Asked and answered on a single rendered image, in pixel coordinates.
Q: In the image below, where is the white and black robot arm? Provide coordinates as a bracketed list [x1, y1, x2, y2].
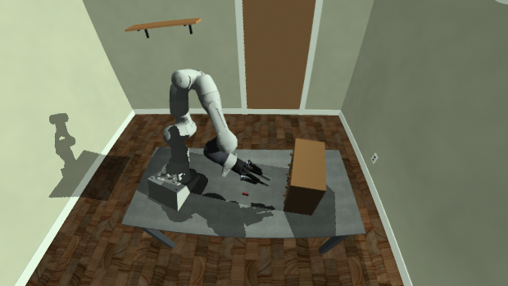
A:
[157, 69, 238, 186]

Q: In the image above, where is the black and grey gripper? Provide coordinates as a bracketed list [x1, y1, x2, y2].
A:
[231, 158, 271, 186]

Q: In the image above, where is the brown chest of drawers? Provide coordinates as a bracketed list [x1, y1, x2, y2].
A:
[283, 138, 326, 216]

